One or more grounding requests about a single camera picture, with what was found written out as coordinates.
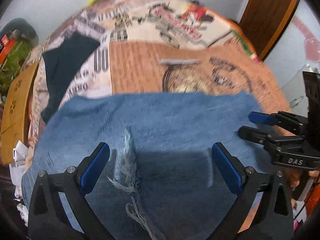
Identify printed newspaper pattern bedspread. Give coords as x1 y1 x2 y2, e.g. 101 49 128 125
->
27 0 289 170

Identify brown wooden door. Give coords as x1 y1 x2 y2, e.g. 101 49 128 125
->
239 0 299 60

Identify person right hand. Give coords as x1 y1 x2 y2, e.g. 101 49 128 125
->
284 168 319 187

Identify grey stuffed pillow toy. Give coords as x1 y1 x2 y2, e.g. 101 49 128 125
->
1 18 39 47

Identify blue denim jeans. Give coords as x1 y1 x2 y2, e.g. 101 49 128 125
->
22 92 274 239

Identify green fabric storage box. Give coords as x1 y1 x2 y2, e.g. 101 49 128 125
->
1 39 33 94

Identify wooden lap desk board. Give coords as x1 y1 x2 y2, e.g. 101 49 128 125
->
1 62 39 165

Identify white wardrobe sliding door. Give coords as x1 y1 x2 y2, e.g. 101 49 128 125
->
264 0 319 116

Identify folded black garment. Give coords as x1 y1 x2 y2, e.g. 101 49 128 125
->
41 32 100 123

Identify orange box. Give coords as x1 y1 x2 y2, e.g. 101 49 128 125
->
0 35 16 64

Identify white papers pile beside bed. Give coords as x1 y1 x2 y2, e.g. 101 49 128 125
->
9 140 29 226

